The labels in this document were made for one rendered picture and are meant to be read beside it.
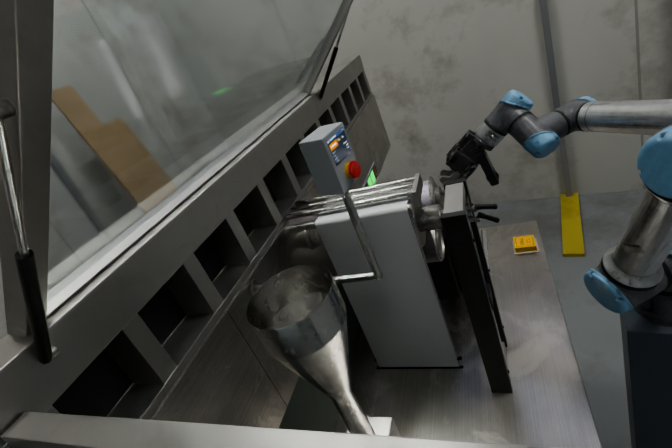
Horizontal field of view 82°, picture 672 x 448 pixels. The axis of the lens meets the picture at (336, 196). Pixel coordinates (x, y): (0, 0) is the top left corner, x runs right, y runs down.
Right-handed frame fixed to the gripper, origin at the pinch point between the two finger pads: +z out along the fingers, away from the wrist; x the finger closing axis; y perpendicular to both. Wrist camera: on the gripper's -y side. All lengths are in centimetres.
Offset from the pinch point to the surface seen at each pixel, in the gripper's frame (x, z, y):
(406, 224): 37.2, -4.6, 13.4
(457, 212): 43.8, -17.5, 9.0
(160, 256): 72, 5, 51
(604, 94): -187, -35, -93
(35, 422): 99, 3, 47
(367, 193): 30.4, -1.8, 24.2
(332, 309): 75, -10, 24
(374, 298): 37.2, 20.8, 6.7
